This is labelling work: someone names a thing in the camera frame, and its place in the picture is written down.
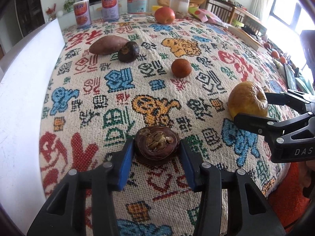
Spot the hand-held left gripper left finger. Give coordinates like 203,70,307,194
27,137,135,236

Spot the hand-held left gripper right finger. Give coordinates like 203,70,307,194
180,138,286,236

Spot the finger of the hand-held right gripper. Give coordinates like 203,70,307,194
265,90,315,115
233,112,315,141

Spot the yellow apple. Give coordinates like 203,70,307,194
227,81,269,121

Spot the dark brown mangosteen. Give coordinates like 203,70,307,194
117,41,140,63
134,126,180,160

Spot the reddish brown round fruit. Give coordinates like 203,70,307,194
171,59,192,78

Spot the white cardboard box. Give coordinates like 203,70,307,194
0,18,66,227

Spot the purple sweet potato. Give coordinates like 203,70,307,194
89,36,129,55

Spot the red apple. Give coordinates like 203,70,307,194
154,6,176,25

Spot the black smartphone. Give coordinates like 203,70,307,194
284,64,297,91

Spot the green folded cloth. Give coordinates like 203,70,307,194
295,75,314,94

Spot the paperback book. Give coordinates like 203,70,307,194
228,26,269,53

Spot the green stool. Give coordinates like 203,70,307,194
231,18,245,29

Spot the wooden slatted chair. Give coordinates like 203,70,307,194
205,0,237,24

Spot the colourful snack bag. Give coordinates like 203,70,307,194
188,7,229,26

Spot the translucent white jar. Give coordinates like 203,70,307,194
170,0,190,13

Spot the red label can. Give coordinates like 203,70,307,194
74,0,92,29

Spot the glass jar with gold lid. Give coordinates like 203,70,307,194
127,0,150,15

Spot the potted plant in green pot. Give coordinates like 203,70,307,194
63,0,77,12

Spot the red flower bouquet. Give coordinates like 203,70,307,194
45,4,57,19

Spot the dark display cabinet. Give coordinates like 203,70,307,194
15,0,46,37

